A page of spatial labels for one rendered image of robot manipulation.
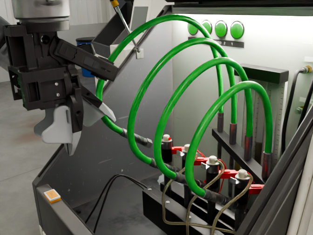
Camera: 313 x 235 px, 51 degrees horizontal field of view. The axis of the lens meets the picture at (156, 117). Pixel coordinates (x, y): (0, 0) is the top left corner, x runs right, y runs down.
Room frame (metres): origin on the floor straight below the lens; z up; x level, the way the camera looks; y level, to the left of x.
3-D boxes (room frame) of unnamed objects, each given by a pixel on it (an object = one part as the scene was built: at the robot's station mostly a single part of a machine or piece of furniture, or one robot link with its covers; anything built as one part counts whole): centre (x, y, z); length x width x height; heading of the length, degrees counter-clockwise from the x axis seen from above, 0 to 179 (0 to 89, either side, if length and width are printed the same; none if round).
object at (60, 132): (0.47, 0.15, 1.28); 0.06 x 0.03 x 0.09; 126
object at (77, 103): (0.48, 0.13, 1.32); 0.05 x 0.02 x 0.09; 36
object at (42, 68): (0.48, 0.16, 1.38); 0.09 x 0.08 x 0.12; 126
